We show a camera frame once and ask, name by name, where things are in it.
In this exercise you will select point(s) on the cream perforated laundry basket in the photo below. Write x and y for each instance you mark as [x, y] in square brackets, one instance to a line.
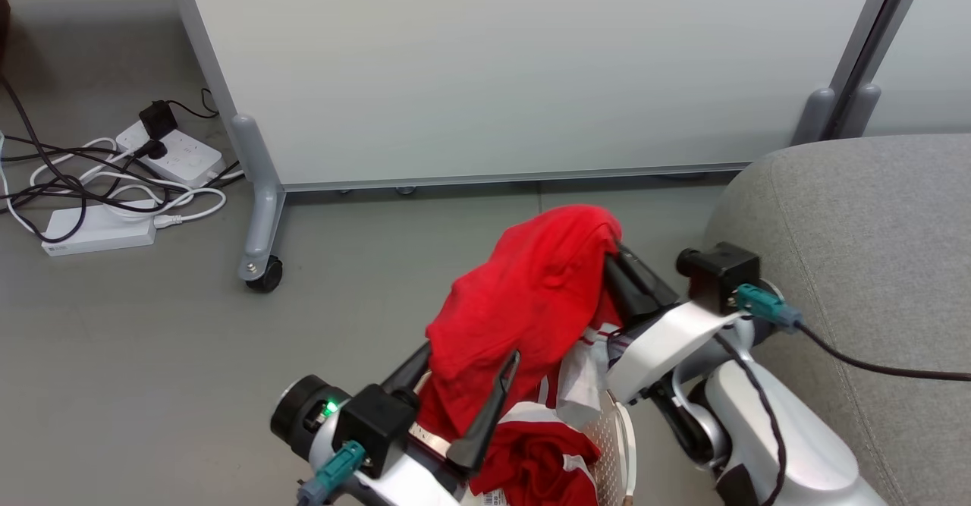
[614, 445]

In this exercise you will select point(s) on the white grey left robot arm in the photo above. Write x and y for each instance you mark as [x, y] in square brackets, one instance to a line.
[300, 407]

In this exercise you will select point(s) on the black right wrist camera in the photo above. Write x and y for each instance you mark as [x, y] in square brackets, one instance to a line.
[717, 271]

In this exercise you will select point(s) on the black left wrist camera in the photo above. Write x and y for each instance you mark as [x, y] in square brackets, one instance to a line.
[375, 422]

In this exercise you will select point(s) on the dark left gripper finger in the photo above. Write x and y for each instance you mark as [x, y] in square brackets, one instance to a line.
[485, 426]
[408, 371]

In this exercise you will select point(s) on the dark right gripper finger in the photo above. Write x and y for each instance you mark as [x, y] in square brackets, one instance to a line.
[623, 293]
[648, 282]

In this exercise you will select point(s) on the grey partition leg with caster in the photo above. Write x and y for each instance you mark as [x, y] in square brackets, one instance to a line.
[262, 187]

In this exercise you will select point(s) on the narrow white partition panel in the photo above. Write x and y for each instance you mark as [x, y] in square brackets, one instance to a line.
[933, 43]

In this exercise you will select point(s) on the black power adapter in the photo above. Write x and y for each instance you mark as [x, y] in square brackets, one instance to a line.
[158, 119]

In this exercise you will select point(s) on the basket barcode label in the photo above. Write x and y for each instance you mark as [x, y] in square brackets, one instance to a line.
[494, 499]

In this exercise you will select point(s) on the grey fabric sofa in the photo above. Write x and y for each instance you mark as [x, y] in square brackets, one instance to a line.
[872, 225]

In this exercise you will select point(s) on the long white power strip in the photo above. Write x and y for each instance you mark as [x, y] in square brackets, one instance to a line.
[91, 231]

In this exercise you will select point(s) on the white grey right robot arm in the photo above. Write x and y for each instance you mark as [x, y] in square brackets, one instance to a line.
[812, 445]

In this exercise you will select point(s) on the red and white jersey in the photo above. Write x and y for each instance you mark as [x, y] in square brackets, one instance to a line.
[538, 460]

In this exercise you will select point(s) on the large white partition panel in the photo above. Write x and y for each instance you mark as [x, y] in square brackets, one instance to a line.
[516, 58]

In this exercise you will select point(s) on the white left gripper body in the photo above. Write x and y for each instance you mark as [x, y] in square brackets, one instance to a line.
[410, 483]

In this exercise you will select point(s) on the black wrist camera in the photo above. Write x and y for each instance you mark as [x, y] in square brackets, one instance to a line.
[717, 271]
[375, 422]

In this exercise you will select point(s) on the red and white clothing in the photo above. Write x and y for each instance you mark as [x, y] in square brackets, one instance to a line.
[523, 301]

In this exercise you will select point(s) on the black plug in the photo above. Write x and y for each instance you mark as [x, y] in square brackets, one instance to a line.
[152, 149]

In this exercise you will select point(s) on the square white power strip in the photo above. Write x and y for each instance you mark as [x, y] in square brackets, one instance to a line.
[190, 158]

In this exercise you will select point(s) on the short grey partition leg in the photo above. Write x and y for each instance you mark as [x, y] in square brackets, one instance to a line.
[861, 111]
[815, 115]

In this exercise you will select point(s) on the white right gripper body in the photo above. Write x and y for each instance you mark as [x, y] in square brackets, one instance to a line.
[660, 347]

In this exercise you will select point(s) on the black caster wheel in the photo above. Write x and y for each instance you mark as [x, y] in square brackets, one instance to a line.
[269, 274]

